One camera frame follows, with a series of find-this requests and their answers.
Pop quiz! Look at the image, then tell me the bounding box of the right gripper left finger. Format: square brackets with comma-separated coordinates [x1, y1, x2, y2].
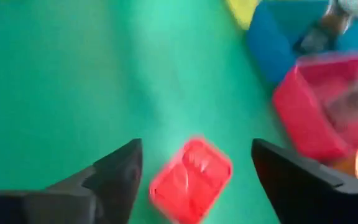
[0, 138, 144, 224]

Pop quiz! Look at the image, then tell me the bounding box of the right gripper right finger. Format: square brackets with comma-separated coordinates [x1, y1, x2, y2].
[250, 138, 358, 224]

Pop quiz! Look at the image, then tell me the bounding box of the white-lidded glass spice jar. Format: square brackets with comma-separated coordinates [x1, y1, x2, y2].
[323, 70, 358, 129]

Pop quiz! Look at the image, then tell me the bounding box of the pink plastic bin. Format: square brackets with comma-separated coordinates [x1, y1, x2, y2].
[272, 52, 358, 162]

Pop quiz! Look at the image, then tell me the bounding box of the green table mat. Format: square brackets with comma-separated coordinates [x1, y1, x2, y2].
[0, 0, 296, 224]

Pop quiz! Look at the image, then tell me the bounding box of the blue plastic bin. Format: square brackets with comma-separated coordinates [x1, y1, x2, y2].
[246, 0, 358, 84]

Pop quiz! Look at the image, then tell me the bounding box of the yellow plastic bin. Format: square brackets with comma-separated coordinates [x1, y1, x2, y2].
[224, 0, 261, 31]

